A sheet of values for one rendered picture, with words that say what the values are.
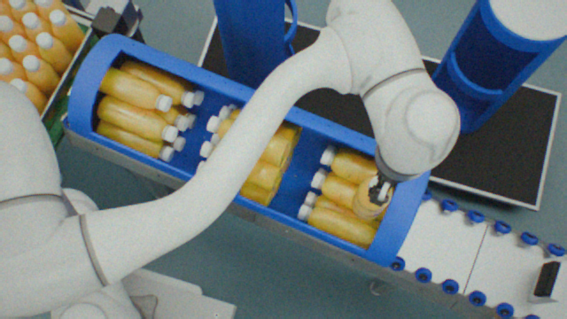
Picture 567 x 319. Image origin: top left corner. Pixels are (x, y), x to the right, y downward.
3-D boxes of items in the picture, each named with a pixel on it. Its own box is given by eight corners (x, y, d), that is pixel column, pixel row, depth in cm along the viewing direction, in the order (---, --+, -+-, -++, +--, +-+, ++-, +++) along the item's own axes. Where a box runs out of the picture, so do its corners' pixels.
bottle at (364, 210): (353, 187, 147) (364, 167, 129) (384, 193, 146) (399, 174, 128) (348, 217, 145) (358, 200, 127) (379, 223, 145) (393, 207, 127)
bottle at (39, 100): (60, 114, 187) (36, 91, 169) (38, 127, 186) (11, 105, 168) (50, 95, 189) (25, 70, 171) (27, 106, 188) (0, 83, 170)
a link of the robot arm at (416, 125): (454, 164, 98) (418, 89, 101) (486, 135, 83) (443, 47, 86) (390, 190, 97) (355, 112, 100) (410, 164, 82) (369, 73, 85)
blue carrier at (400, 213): (378, 276, 169) (400, 256, 142) (84, 149, 178) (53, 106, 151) (415, 182, 178) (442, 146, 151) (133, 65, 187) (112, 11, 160)
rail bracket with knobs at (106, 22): (116, 55, 192) (107, 40, 182) (95, 46, 193) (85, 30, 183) (132, 27, 195) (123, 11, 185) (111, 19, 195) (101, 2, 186)
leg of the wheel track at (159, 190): (164, 202, 272) (130, 165, 212) (152, 197, 273) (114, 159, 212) (170, 190, 274) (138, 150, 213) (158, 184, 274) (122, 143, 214)
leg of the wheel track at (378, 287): (381, 297, 262) (410, 287, 201) (368, 291, 263) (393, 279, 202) (386, 283, 263) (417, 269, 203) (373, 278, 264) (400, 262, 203)
